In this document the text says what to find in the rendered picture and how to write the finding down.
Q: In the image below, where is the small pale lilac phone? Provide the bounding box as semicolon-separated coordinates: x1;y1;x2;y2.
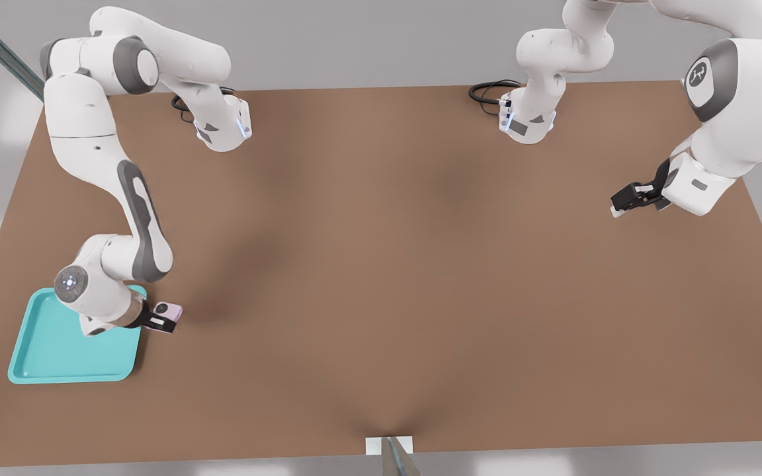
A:
154;301;184;326

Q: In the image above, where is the pale blue-green tray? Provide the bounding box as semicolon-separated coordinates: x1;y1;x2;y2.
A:
7;286;148;385

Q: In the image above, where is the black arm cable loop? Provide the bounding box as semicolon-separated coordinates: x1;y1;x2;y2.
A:
468;80;523;117
171;87;237;124

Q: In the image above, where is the silver frame post with foot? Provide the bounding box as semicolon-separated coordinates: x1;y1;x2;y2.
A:
365;436;423;476

